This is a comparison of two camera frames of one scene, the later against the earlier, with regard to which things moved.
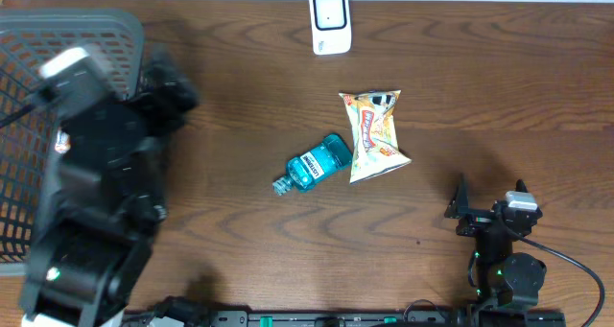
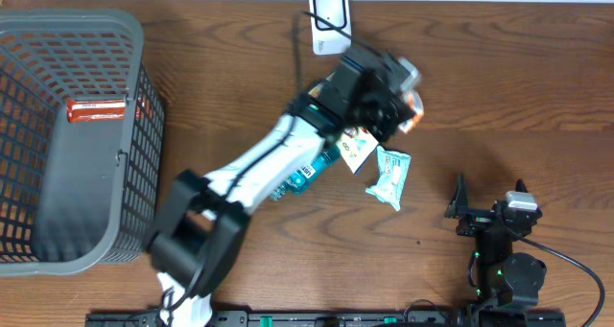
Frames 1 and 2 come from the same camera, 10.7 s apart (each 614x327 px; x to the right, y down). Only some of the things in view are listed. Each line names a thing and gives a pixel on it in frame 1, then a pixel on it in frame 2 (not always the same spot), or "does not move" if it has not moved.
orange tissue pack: [63, 142] -> [414, 102]
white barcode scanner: [331, 27] does not move
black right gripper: [459, 207] does not move
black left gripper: [171, 103] -> [401, 113]
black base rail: [413, 318] does not move
